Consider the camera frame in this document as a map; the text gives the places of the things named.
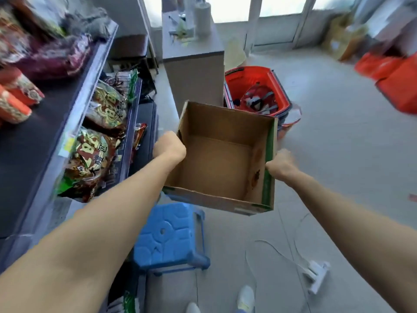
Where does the blue plastic stool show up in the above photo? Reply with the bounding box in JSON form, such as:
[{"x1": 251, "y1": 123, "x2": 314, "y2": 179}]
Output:
[{"x1": 132, "y1": 202, "x2": 212, "y2": 277}]

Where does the bundle of green packets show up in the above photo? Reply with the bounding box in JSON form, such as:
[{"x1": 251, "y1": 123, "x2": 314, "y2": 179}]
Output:
[{"x1": 104, "y1": 68, "x2": 139, "y2": 103}]

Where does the clear plastic bottle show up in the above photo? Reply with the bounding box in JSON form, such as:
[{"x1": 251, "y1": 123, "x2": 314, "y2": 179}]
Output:
[{"x1": 175, "y1": 0, "x2": 196, "y2": 20}]

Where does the white cylinder container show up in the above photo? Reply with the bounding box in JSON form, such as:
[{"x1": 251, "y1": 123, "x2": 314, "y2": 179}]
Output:
[{"x1": 194, "y1": 2, "x2": 213, "y2": 39}]

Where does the person's left hand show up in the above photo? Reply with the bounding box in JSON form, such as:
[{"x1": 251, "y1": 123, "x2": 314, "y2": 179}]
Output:
[{"x1": 152, "y1": 131, "x2": 187, "y2": 173}]

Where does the beige patterned snack bag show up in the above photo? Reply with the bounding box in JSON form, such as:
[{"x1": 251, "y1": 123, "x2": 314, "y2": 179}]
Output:
[{"x1": 23, "y1": 0, "x2": 67, "y2": 37}]

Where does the person's left forearm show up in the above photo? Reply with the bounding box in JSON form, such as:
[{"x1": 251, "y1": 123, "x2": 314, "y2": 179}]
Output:
[{"x1": 0, "y1": 156, "x2": 179, "y2": 313}]

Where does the dark red snack packet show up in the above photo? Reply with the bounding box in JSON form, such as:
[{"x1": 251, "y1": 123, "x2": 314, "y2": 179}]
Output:
[{"x1": 15, "y1": 33, "x2": 93, "y2": 83}]

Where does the red patterned snack bag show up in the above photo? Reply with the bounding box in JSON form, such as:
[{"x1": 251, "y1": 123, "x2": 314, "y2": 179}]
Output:
[{"x1": 0, "y1": 5, "x2": 32, "y2": 65}]

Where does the orange red bag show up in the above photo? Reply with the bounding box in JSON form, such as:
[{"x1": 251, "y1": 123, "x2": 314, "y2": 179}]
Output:
[{"x1": 354, "y1": 51, "x2": 417, "y2": 115}]

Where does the pale yellow bag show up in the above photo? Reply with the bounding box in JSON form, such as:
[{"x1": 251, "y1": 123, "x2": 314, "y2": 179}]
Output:
[{"x1": 321, "y1": 13, "x2": 369, "y2": 61}]

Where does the white framed glass door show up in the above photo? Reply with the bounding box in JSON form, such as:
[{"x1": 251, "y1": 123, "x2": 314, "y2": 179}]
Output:
[{"x1": 208, "y1": 0, "x2": 357, "y2": 52}]

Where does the strip of green packets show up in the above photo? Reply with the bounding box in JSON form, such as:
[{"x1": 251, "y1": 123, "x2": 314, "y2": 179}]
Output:
[{"x1": 106, "y1": 291, "x2": 141, "y2": 313}]

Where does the small red packet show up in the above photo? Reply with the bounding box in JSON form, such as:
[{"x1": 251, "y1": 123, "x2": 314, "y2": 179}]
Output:
[{"x1": 132, "y1": 123, "x2": 148, "y2": 151}]

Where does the stack of red shopping baskets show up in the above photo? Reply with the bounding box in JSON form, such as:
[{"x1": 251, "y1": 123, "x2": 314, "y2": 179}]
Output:
[{"x1": 223, "y1": 65, "x2": 303, "y2": 141}]

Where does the brown green snack bag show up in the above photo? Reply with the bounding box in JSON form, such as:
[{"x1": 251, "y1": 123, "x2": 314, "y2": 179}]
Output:
[{"x1": 85, "y1": 79, "x2": 129, "y2": 130}]

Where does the orange snack canister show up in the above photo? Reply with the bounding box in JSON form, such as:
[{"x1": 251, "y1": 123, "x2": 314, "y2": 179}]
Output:
[
  {"x1": 0, "y1": 66, "x2": 46, "y2": 107},
  {"x1": 0, "y1": 84, "x2": 33, "y2": 125}
]

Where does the grey cabinet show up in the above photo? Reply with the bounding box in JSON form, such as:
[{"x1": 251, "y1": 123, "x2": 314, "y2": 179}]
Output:
[{"x1": 161, "y1": 10, "x2": 226, "y2": 117}]

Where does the person's right hand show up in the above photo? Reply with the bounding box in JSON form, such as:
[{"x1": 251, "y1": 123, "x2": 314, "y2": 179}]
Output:
[{"x1": 265, "y1": 149, "x2": 300, "y2": 184}]

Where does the dark grey store shelf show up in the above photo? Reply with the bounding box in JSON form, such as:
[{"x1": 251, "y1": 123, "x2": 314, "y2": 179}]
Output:
[{"x1": 0, "y1": 19, "x2": 160, "y2": 313}]

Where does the white floor plug adapter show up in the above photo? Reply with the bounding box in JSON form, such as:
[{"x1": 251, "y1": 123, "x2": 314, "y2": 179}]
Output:
[{"x1": 301, "y1": 260, "x2": 331, "y2": 295}]

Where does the small yellow price tag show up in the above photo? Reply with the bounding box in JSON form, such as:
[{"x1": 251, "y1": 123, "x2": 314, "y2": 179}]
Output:
[{"x1": 58, "y1": 133, "x2": 76, "y2": 159}]

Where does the person's right forearm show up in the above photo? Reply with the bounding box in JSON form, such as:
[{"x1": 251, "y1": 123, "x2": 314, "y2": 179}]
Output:
[{"x1": 284, "y1": 167, "x2": 417, "y2": 313}]

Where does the grey green packet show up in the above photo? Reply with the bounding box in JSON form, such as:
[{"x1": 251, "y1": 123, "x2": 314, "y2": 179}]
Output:
[{"x1": 61, "y1": 5, "x2": 112, "y2": 42}]

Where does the brown cardboard box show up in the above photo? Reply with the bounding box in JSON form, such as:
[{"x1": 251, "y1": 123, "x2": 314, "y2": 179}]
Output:
[{"x1": 162, "y1": 100, "x2": 279, "y2": 216}]

